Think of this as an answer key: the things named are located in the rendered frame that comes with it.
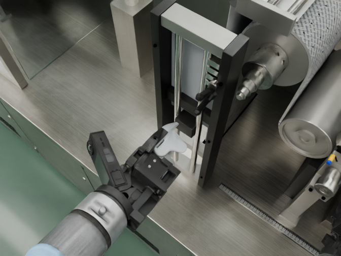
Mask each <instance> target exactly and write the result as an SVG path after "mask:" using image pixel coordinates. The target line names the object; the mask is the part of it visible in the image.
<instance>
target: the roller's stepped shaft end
mask: <svg viewBox="0 0 341 256"><path fill-rule="evenodd" d="M263 82H264V76H263V74H262V73H261V72H260V71H258V70H255V69H253V70H250V71H249V72H248V74H247V75H246V76H245V77H244V78H243V79H242V81H241V84H240V85H239V87H238V90H237V91H236V98H237V99H238V100H244V99H245V98H246V97H248V96H250V95H251V93H253V92H255V91H256V90H257V89H258V88H259V87H260V85H261V84H262V83H263Z"/></svg>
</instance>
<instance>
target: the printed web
mask: <svg viewBox="0 0 341 256"><path fill-rule="evenodd" d="M259 24H260V23H258V22H256V21H254V20H253V21H252V22H251V23H250V24H249V25H248V26H247V27H246V28H245V29H244V30H243V31H242V33H241V34H243V35H244V34H245V32H246V31H247V30H248V29H249V28H251V27H253V26H255V25H259ZM291 33H292V34H293V35H294V36H295V37H296V38H297V39H298V40H299V41H300V42H301V43H302V45H303V46H304V48H305V50H306V52H307V54H308V57H309V71H308V74H307V75H306V77H305V79H304V80H303V82H302V84H301V86H300V87H299V89H298V91H297V92H296V94H295V96H294V97H293V99H292V101H291V102H290V104H289V106H288V107H287V109H286V111H285V112H284V114H283V116H282V117H281V119H280V121H279V124H278V127H279V125H280V123H281V122H282V121H283V119H284V118H285V116H286V115H287V114H288V112H289V111H290V110H291V108H292V107H293V105H294V104H295V103H296V101H297V100H298V99H299V97H300V96H301V94H302V93H303V92H304V90H305V89H306V88H307V86H308V85H309V83H310V82H311V81H312V79H313V78H314V77H315V75H316V74H317V72H318V71H319V70H320V68H321V67H322V65H323V64H324V63H325V61H326V60H327V58H328V57H329V55H330V54H331V52H332V50H333V49H334V47H335V46H336V44H337V43H338V41H339V40H340V38H341V0H315V1H314V2H313V3H312V4H311V5H310V7H309V8H308V9H307V10H306V11H305V12H304V14H303V15H302V16H301V17H300V18H299V19H298V21H297V22H295V24H294V27H293V29H292V32H291ZM243 78H244V77H243V75H242V70H241V73H240V76H239V79H238V83H237V86H236V90H235V94H234V97H233V101H232V104H231V108H230V112H229V116H228V119H227V123H226V127H225V130H224V133H225V132H226V131H227V130H228V128H229V127H230V126H231V125H232V123H233V122H234V121H235V120H236V119H237V117H238V116H239V115H240V114H241V112H242V111H243V110H244V109H245V108H246V106H247V105H248V103H249V102H250V101H251V100H252V99H253V97H254V96H255V94H256V91H255V92H253V93H251V95H250V96H248V97H246V98H245V99H244V100H238V99H237V98H236V91H237V90H238V87H239V85H240V84H241V81H242V79H243Z"/></svg>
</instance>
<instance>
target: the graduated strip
mask: <svg viewBox="0 0 341 256"><path fill-rule="evenodd" d="M218 188H219V189H220V190H222V191H223V192H225V193H226V194H228V195H229V196H230V197H232V198H233V199H235V200H236V201H237V202H239V203H240V204H242V205H243V206H244V207H246V208H247V209H249V210H250V211H251V212H253V213H254V214H256V215H257V216H259V217H260V218H261V219H263V220H264V221H265V222H267V223H268V224H270V225H271V226H272V227H274V228H275V229H277V230H278V231H279V232H281V233H282V234H284V235H285V236H287V237H288V238H289V239H291V240H292V241H294V242H295V243H296V244H298V245H299V246H301V247H302V248H303V249H305V250H306V251H308V252H309V253H310V254H312V255H313V256H317V255H318V254H319V253H320V250H319V249H317V248H315V247H314V246H313V245H311V244H310V243H308V242H307V241H305V240H304V239H303V238H301V237H300V236H299V235H297V234H296V233H294V232H293V231H291V230H290V229H288V228H287V227H286V226H284V225H283V224H281V223H280V222H278V221H277V220H276V219H274V218H273V217H271V216H270V215H268V214H267V213H266V212H264V211H263V210H261V209H260V208H258V207H257V206H256V205H254V204H253V203H251V202H250V201H248V200H247V199H246V198H244V197H243V196H241V195H240V194H238V193H237V192H236V191H234V190H233V189H232V188H230V187H229V186H227V185H226V184H224V183H223V182H221V184H220V185H219V186H218Z"/></svg>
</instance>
